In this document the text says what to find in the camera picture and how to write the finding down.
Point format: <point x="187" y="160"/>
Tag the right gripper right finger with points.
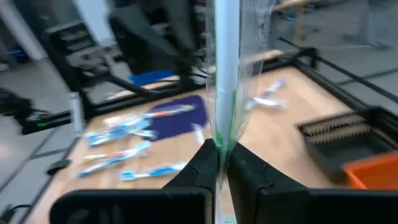
<point x="248" y="180"/>

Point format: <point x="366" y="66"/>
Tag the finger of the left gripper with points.
<point x="146" y="40"/>

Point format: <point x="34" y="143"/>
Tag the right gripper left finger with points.
<point x="199" y="174"/>

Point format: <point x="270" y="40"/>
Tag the orange white bagged toothbrush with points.
<point x="169" y="111"/>
<point x="124" y="153"/>
<point x="199" y="135"/>

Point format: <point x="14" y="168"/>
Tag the purple white bagged toothbrush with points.
<point x="273" y="87"/>
<point x="264" y="103"/>

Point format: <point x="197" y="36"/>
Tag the green white bagged toothbrush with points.
<point x="227" y="62"/>

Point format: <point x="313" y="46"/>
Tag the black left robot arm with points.
<point x="186" y="37"/>

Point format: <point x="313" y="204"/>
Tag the blue chair seat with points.
<point x="152" y="77"/>

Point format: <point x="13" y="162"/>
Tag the navy blue cloth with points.
<point x="177" y="124"/>

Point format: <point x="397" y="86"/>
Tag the black slotted plastic basket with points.
<point x="335" y="146"/>

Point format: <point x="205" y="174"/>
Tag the orange slotted plastic basket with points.
<point x="379" y="171"/>

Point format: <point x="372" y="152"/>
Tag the silver aluminium post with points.
<point x="76" y="112"/>

